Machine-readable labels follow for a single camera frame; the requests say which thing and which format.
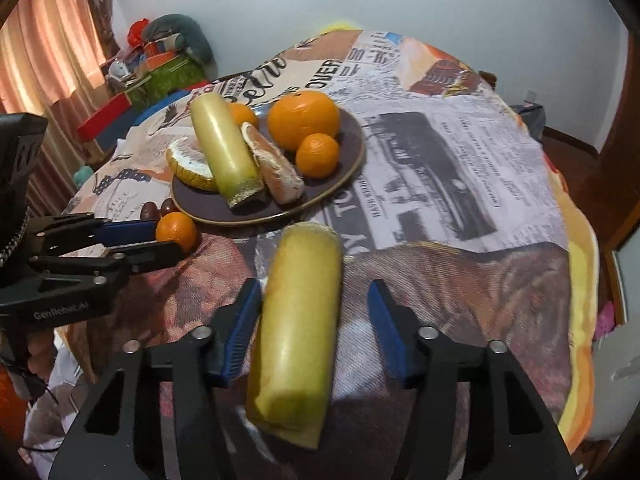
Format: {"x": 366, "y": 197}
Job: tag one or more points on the yellow curved frame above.
{"x": 340, "y": 26}

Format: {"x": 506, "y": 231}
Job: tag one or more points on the small tangerine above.
{"x": 175, "y": 230}
{"x": 317, "y": 156}

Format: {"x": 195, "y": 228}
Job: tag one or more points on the wooden door frame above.
{"x": 620, "y": 160}

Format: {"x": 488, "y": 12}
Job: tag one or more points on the green storage bag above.
{"x": 175, "y": 72}

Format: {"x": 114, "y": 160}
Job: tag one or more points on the orange curtain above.
{"x": 45, "y": 45}

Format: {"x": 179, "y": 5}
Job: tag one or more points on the red plastic bag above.
{"x": 136, "y": 34}

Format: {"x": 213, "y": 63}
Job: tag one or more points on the sugarcane piece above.
{"x": 225, "y": 150}
{"x": 300, "y": 340}

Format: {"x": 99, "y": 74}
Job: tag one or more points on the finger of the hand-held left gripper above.
{"x": 155, "y": 254}
{"x": 130, "y": 232}

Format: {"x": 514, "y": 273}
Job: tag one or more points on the brown patterned curtain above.
{"x": 102, "y": 0}

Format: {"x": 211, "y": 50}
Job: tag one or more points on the medium orange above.
{"x": 245, "y": 115}

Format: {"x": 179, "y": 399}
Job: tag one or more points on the printed blanket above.
{"x": 450, "y": 185}

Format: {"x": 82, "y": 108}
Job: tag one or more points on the red box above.
{"x": 105, "y": 117}

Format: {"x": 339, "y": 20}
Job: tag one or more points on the large orange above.
{"x": 303, "y": 120}

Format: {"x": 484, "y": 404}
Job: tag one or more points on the grey backpack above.
{"x": 532, "y": 120}

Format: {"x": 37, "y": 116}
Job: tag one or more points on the orange box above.
{"x": 160, "y": 52}

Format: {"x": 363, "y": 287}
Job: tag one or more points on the wall socket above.
{"x": 530, "y": 96}

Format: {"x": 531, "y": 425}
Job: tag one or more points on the dark purple plate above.
{"x": 350, "y": 160}

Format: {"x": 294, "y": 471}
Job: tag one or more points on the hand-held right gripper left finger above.
{"x": 235, "y": 340}

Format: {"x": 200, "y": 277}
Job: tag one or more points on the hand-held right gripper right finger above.
{"x": 395, "y": 340}

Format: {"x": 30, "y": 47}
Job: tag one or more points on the peeled pomelo segment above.
{"x": 277, "y": 170}
{"x": 187, "y": 162}

